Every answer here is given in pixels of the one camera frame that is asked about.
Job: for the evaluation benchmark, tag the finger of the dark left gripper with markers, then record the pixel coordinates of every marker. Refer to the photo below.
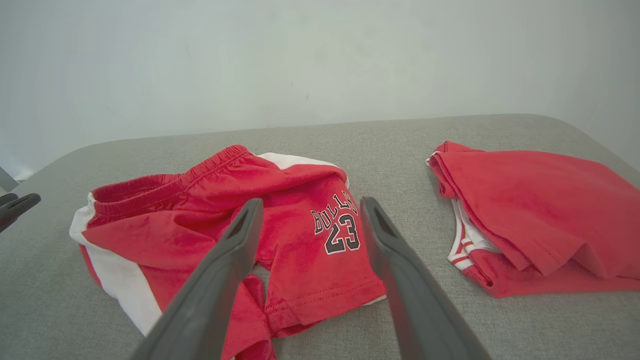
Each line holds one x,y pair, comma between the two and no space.
6,198
17,207

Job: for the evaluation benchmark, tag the red Bulls basketball jersey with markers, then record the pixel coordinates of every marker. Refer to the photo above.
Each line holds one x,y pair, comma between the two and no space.
525,200

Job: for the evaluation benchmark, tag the red Bulls basketball shorts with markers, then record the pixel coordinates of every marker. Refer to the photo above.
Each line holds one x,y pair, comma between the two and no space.
300,235

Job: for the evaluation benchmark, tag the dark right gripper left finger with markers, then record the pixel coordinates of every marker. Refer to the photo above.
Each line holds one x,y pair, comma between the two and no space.
210,290

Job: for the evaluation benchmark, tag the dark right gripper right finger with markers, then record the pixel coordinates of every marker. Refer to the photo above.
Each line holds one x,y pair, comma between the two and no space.
415,300

